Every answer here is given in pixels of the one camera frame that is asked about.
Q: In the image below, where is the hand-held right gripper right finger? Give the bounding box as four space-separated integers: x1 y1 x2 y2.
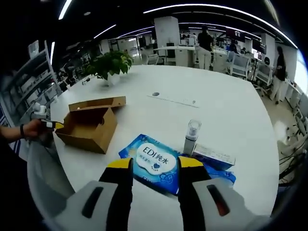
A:
177 155 271 231

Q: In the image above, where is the white mesh office chair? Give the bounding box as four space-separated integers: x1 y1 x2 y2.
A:
228 54 251 77
255 64 274 87

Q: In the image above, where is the white blue carton box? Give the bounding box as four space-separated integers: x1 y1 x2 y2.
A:
193 143 237 167

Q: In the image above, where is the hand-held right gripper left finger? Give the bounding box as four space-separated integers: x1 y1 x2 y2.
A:
51 157 134 231

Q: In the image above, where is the brown cardboard shoe box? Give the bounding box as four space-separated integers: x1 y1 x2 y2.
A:
54 95 127 154

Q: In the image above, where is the potted green plant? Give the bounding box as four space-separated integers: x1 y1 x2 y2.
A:
87 50 134 86

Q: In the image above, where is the person's left hand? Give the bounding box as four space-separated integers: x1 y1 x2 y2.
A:
23 119 49 139

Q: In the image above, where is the blue wet wipes soft pack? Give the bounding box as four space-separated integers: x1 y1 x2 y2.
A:
118 133 208 196

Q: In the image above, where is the blue soft item pack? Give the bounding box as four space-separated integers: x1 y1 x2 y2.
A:
204 165 238 187

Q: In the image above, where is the grey mesh office chair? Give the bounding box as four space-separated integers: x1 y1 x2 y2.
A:
26 141 76 208

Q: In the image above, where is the red display screen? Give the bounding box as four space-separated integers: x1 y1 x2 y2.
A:
226 28 245 40

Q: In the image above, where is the ceiling light strip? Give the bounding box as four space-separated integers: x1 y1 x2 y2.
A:
58 0 73 20
143 3 296 49

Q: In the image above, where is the grey metal shelf rack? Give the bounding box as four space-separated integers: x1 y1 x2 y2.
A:
0 40 62 121

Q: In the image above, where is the table power outlet strip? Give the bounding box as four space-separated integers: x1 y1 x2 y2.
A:
146 92 200 108

